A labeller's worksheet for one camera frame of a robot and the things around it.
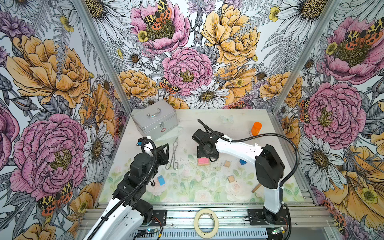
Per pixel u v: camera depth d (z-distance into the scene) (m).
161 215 0.75
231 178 0.87
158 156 0.63
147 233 0.73
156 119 0.97
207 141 0.65
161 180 0.86
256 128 1.01
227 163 0.93
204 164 0.94
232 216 0.76
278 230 0.72
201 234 0.67
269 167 0.50
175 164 0.93
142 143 0.59
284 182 0.53
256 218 0.74
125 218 0.59
